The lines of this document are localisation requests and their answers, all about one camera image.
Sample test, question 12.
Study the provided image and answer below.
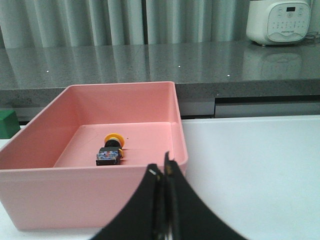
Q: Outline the yellow push button switch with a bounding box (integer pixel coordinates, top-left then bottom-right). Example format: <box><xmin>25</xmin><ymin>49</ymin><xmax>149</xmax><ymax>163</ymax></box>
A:
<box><xmin>95</xmin><ymin>133</ymin><xmax>125</xmax><ymax>166</ymax></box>

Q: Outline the green wooden cube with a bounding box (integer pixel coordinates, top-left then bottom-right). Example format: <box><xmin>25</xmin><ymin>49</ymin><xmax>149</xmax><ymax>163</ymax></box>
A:
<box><xmin>0</xmin><ymin>109</ymin><xmax>21</xmax><ymax>139</ymax></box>

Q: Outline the white rice cooker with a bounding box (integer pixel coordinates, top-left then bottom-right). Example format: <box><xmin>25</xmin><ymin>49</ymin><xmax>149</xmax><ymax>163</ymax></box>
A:
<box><xmin>246</xmin><ymin>0</ymin><xmax>312</xmax><ymax>46</ymax></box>

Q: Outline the grey stone counter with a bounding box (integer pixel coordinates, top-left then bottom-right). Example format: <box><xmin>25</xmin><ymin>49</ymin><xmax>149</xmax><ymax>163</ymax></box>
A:
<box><xmin>0</xmin><ymin>40</ymin><xmax>320</xmax><ymax>122</ymax></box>

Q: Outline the pink plastic bin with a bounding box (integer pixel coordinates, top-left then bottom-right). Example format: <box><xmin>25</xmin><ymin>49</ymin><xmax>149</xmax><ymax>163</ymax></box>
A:
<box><xmin>0</xmin><ymin>81</ymin><xmax>188</xmax><ymax>230</ymax></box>

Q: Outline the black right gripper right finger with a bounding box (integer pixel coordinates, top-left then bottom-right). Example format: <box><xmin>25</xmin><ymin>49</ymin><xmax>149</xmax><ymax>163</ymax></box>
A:
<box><xmin>164</xmin><ymin>152</ymin><xmax>245</xmax><ymax>240</ymax></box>

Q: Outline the grey pleated curtain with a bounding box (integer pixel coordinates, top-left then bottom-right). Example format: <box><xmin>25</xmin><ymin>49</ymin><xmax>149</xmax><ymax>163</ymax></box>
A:
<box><xmin>0</xmin><ymin>0</ymin><xmax>320</xmax><ymax>50</ymax></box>

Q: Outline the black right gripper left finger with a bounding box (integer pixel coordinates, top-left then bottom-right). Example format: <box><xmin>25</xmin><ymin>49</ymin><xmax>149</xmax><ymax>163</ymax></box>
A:
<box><xmin>93</xmin><ymin>163</ymin><xmax>165</xmax><ymax>240</ymax></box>

